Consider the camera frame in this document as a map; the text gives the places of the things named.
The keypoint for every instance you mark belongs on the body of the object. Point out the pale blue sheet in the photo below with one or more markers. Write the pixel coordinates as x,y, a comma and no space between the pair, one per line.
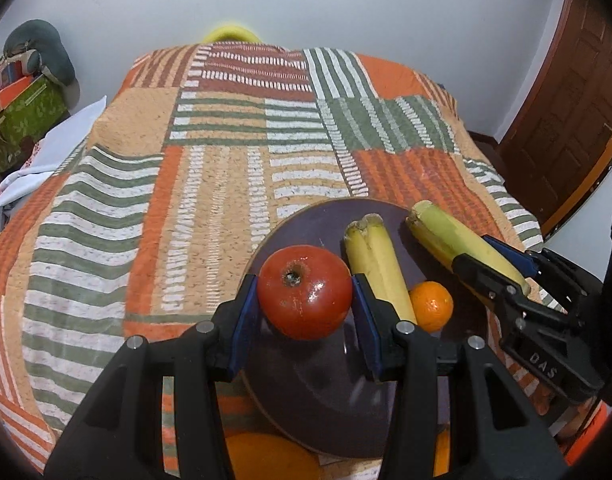
61,145

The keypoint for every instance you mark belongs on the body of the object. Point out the dark purple round plate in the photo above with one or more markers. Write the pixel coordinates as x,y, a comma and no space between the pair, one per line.
316,390

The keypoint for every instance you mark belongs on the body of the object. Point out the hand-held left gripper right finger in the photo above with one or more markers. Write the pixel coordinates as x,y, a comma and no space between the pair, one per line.
365,330

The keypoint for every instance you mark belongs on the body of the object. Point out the orange box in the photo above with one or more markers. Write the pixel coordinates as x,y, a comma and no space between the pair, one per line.
11,92

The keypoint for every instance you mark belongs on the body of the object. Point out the small orange tangerine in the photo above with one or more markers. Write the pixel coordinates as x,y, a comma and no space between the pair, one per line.
431,307

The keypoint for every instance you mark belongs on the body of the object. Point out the yellow pillow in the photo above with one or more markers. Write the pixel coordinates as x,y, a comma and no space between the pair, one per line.
232,33

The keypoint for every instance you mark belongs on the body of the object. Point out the striped patchwork blanket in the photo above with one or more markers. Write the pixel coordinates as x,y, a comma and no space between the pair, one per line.
211,185

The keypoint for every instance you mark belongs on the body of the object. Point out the green patterned box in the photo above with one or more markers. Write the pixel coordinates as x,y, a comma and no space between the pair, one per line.
28,115

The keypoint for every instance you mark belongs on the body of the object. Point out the brown wooden door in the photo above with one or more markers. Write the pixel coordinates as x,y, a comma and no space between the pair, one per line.
565,110

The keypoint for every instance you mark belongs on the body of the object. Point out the grey cushion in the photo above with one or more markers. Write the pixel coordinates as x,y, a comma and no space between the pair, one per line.
46,47

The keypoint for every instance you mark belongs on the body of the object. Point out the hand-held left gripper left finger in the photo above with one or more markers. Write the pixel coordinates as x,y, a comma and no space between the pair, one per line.
246,322

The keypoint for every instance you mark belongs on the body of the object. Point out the large orange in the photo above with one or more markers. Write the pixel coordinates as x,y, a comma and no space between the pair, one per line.
441,452
271,457

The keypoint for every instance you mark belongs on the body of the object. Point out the red tomato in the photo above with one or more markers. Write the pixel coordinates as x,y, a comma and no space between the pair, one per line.
306,292

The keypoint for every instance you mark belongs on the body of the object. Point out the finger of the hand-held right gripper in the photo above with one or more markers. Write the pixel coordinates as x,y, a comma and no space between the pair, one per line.
485,280
513,255

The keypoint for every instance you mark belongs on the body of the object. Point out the yellow banana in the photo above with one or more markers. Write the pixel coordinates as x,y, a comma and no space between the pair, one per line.
393,270
361,255
460,240

